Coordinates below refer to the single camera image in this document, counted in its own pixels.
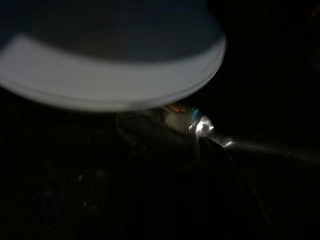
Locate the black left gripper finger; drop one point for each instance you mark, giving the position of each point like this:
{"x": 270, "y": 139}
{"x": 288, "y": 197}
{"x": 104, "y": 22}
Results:
{"x": 220, "y": 187}

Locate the steel spoon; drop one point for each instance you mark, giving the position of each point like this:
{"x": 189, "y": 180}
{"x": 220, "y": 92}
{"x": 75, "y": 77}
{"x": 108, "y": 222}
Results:
{"x": 203, "y": 127}

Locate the translucent white food cover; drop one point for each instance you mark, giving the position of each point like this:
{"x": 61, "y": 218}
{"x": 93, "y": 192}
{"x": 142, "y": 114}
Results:
{"x": 100, "y": 75}

